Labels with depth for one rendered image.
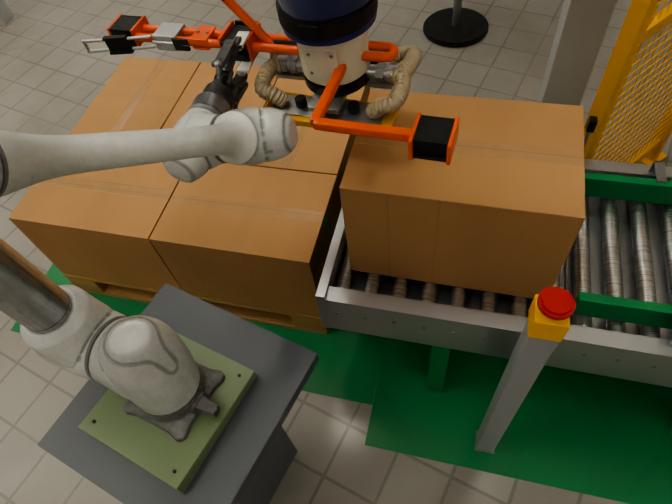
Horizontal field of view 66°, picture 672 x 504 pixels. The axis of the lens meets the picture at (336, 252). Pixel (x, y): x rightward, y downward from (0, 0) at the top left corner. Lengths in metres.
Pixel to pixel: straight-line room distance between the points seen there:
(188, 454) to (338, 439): 0.87
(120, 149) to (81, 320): 0.43
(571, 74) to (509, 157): 1.11
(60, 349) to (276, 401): 0.49
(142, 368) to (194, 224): 0.90
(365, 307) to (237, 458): 0.57
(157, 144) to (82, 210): 1.26
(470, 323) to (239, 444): 0.71
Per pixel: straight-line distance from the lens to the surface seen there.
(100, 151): 0.92
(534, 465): 2.07
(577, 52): 2.45
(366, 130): 1.10
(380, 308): 1.55
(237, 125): 1.02
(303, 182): 1.94
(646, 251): 1.87
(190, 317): 1.47
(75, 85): 3.88
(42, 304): 1.16
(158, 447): 1.32
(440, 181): 1.37
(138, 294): 2.51
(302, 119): 1.34
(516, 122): 1.55
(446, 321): 1.55
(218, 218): 1.92
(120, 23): 1.65
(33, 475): 2.41
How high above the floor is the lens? 1.96
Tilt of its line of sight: 55 degrees down
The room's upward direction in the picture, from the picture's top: 10 degrees counter-clockwise
